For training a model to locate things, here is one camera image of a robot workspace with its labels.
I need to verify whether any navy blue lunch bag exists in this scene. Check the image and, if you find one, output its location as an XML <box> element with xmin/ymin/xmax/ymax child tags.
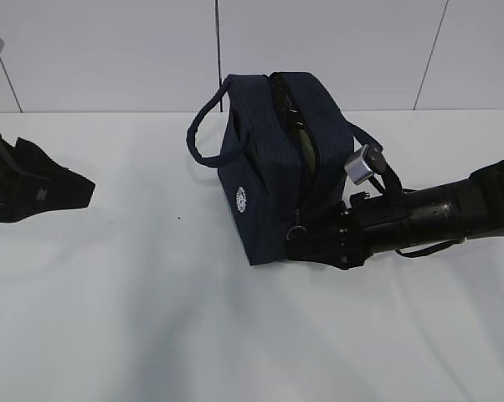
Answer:
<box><xmin>186</xmin><ymin>72</ymin><xmax>380</xmax><ymax>265</ymax></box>

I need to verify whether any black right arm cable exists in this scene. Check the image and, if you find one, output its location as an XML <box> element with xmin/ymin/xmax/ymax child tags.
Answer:
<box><xmin>371</xmin><ymin>162</ymin><xmax>465</xmax><ymax>259</ymax></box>

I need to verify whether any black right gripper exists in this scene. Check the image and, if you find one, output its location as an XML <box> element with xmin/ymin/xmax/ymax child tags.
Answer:
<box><xmin>285</xmin><ymin>191</ymin><xmax>372</xmax><ymax>269</ymax></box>

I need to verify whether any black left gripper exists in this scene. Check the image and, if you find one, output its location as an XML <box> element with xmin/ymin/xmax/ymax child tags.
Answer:
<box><xmin>0</xmin><ymin>133</ymin><xmax>95</xmax><ymax>224</ymax></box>

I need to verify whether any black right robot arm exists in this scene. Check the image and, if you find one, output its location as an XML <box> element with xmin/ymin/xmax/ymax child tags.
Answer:
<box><xmin>286</xmin><ymin>160</ymin><xmax>504</xmax><ymax>270</ymax></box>

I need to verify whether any silver zipper pull ring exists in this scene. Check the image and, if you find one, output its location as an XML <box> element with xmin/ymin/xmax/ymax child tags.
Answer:
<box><xmin>285</xmin><ymin>208</ymin><xmax>308</xmax><ymax>243</ymax></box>

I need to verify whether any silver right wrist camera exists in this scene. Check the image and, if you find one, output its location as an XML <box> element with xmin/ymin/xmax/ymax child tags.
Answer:
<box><xmin>344</xmin><ymin>145</ymin><xmax>387</xmax><ymax>185</ymax></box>

